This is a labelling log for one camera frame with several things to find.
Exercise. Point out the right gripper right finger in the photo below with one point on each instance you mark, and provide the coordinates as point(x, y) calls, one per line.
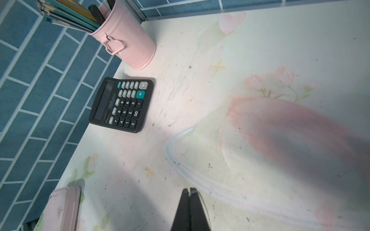
point(198, 220)

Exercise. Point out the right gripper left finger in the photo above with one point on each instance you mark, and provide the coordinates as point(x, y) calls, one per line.
point(182, 217)

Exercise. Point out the black desk calculator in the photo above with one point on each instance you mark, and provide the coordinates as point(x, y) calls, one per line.
point(122, 104)

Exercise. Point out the pink pen holder cup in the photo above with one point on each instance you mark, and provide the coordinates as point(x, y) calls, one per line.
point(122, 35)

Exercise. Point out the pens in pink cup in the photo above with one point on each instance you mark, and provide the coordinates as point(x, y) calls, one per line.
point(72, 15)

